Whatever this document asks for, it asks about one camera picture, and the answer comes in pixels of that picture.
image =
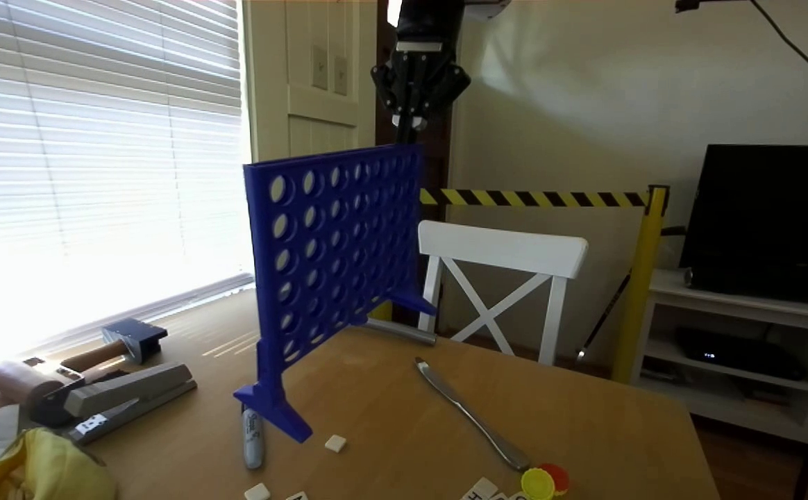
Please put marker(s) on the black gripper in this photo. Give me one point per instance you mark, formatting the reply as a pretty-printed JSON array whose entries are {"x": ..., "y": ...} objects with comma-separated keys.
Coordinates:
[{"x": 421, "y": 74}]

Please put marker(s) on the blue connect four grid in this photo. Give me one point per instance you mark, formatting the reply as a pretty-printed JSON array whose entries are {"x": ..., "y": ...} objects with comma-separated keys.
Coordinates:
[{"x": 330, "y": 239}]

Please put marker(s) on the yellow black caution belt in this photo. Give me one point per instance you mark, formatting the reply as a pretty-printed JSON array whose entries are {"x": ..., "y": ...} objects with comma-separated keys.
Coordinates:
[{"x": 532, "y": 197}]

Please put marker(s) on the white wooden chair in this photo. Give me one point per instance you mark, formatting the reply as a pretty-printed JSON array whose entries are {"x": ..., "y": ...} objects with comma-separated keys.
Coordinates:
[{"x": 503, "y": 251}]

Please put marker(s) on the black thin rod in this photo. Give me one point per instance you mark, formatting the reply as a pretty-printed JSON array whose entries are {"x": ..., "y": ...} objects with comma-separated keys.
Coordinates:
[{"x": 606, "y": 315}]

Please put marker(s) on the white window blinds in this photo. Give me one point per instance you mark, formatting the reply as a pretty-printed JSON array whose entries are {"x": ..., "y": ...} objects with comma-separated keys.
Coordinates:
[{"x": 99, "y": 147}]

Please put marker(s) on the white letter tile O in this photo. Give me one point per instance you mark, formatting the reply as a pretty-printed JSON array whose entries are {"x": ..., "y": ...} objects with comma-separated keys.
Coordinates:
[{"x": 335, "y": 443}]

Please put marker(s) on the black television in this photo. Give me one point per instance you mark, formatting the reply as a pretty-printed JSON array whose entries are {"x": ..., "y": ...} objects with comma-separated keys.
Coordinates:
[{"x": 772, "y": 224}]

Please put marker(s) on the black marker pen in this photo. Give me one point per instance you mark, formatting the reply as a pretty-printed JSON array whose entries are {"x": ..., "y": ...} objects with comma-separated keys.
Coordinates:
[{"x": 253, "y": 446}]

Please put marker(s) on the white letter tile G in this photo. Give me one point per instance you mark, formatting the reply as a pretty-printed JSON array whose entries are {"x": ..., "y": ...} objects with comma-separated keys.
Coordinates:
[{"x": 482, "y": 489}]

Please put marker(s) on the yellow game disc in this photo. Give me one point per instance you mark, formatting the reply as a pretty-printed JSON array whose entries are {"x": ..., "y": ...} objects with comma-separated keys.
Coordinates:
[{"x": 536, "y": 483}]

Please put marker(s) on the red game disc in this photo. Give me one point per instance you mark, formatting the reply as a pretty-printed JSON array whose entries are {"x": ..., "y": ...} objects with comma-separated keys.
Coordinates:
[{"x": 560, "y": 476}]

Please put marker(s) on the black media box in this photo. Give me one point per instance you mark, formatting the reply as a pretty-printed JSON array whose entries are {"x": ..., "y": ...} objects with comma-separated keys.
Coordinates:
[{"x": 739, "y": 354}]

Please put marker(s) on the grey stapler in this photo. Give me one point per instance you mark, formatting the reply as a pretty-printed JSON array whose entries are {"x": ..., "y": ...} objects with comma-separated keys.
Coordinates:
[{"x": 125, "y": 397}]

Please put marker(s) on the white television stand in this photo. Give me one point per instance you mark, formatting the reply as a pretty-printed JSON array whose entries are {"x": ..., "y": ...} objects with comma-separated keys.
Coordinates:
[{"x": 745, "y": 406}]

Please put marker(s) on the brown cylindrical roller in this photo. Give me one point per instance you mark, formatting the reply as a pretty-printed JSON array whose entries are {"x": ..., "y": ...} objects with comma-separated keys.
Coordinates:
[{"x": 19, "y": 383}]

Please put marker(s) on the white wall switch plate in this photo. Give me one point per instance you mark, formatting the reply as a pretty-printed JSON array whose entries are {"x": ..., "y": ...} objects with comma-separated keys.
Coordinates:
[
  {"x": 339, "y": 76},
  {"x": 321, "y": 67}
]

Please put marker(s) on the yellow stanchion post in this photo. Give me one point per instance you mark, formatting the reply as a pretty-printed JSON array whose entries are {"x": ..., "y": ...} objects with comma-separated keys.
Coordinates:
[{"x": 639, "y": 294}]

